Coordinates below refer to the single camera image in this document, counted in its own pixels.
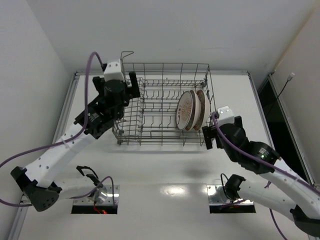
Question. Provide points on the metal base plate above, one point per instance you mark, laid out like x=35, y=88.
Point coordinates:
x=108, y=196
x=216, y=197

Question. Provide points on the floral plate brown rim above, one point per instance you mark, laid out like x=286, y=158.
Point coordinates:
x=204, y=110
x=195, y=111

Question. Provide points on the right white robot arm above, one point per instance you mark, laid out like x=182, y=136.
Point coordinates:
x=285, y=192

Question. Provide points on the grey wire dish rack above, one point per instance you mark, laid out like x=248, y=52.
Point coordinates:
x=150, y=119

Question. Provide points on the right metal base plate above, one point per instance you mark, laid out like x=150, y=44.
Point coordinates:
x=216, y=197

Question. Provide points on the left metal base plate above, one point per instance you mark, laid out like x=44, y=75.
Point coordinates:
x=108, y=196

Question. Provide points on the black wall cable white plug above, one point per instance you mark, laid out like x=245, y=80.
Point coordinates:
x=289, y=78

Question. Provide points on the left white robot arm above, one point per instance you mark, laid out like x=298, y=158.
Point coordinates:
x=37, y=179

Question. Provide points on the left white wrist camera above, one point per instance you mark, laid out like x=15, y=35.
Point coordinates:
x=114, y=71

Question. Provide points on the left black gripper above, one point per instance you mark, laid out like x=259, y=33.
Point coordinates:
x=134, y=85

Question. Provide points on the white plate orange sunburst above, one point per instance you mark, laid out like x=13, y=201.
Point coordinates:
x=183, y=110

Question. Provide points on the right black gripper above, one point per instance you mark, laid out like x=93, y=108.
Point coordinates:
x=208, y=136

